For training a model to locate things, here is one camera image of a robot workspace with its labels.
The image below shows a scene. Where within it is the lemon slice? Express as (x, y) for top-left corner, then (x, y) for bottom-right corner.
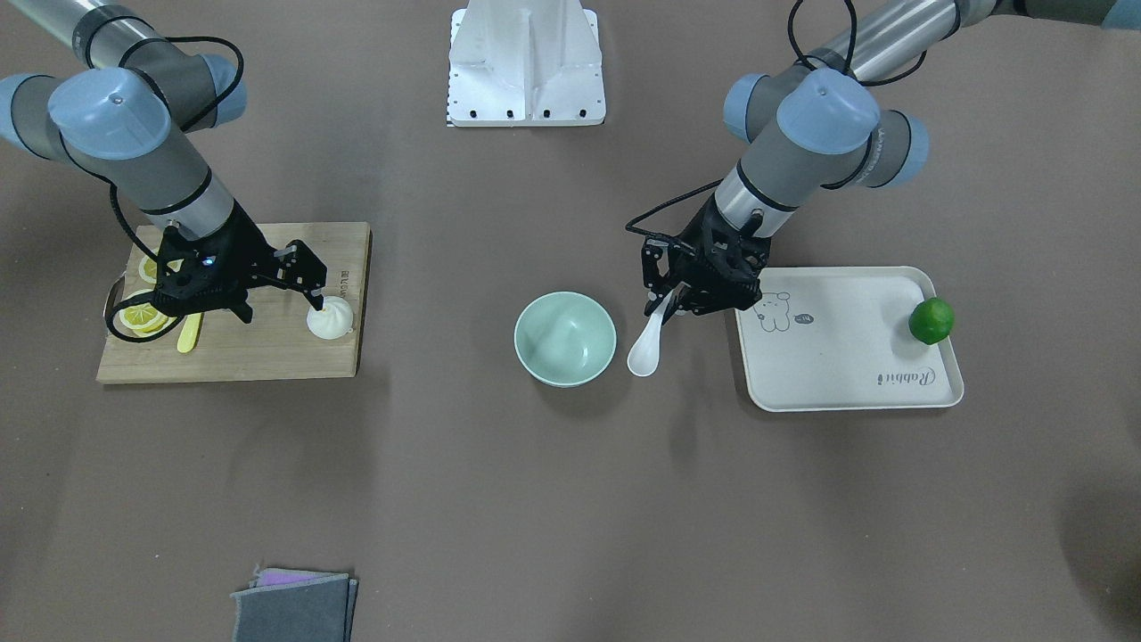
(137, 255), (160, 285)
(118, 303), (173, 338)

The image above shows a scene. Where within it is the mint green bowl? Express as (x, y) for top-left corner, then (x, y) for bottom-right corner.
(513, 292), (617, 389)

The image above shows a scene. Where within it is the white steamed bun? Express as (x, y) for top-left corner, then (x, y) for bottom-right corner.
(306, 296), (354, 341)

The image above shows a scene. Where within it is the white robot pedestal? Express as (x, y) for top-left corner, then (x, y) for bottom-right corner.
(446, 1), (607, 128)

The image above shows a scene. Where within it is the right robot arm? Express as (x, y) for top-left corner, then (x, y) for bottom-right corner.
(3, 1), (327, 324)

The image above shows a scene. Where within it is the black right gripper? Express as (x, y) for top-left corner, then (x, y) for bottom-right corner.
(155, 203), (327, 325)

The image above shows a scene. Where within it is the cream rabbit tray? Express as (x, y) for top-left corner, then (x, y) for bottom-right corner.
(736, 267), (965, 412)

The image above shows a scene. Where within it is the yellow plastic knife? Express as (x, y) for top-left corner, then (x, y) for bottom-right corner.
(176, 312), (204, 353)

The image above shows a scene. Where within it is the wooden cutting board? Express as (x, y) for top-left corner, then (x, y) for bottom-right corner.
(96, 222), (372, 383)

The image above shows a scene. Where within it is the green lime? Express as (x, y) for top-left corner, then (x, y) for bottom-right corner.
(907, 296), (956, 346)

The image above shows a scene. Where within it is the white ceramic spoon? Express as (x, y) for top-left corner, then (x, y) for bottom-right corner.
(628, 290), (675, 377)

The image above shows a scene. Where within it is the grey folded cloth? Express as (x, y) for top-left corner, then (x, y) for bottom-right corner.
(230, 566), (358, 641)

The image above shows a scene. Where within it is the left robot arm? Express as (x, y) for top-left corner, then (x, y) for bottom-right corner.
(628, 1), (1138, 324)

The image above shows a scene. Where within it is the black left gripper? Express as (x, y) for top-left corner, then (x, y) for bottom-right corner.
(640, 196), (771, 317)

